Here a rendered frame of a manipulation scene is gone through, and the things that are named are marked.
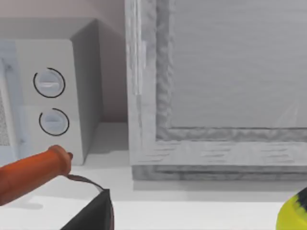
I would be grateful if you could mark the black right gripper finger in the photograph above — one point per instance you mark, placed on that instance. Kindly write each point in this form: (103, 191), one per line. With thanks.
(96, 213)

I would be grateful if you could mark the small microwave knob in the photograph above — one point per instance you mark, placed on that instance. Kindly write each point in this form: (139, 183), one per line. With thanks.
(54, 121)

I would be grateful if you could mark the pale microwave oven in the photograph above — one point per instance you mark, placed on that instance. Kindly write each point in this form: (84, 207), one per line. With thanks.
(43, 100)

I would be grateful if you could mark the large microwave knob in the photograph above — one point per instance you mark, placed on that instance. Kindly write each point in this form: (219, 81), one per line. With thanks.
(49, 82)

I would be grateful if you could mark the yellow and black object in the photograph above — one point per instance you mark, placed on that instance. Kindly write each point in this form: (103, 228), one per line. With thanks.
(293, 210)

